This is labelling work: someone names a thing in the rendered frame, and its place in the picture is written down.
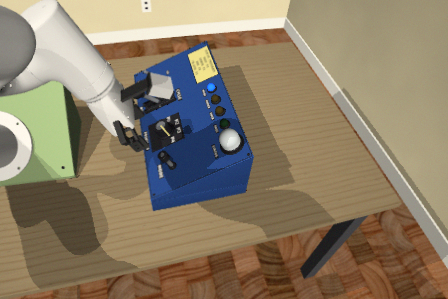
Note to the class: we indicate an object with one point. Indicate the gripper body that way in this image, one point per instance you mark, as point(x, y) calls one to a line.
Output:
point(107, 107)

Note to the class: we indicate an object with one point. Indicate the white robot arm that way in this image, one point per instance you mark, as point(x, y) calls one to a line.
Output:
point(63, 54)

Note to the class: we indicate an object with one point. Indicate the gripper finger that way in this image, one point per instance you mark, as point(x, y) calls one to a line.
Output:
point(137, 111)
point(138, 145)

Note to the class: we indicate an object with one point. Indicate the blue control panel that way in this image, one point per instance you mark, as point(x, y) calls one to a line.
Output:
point(204, 150)

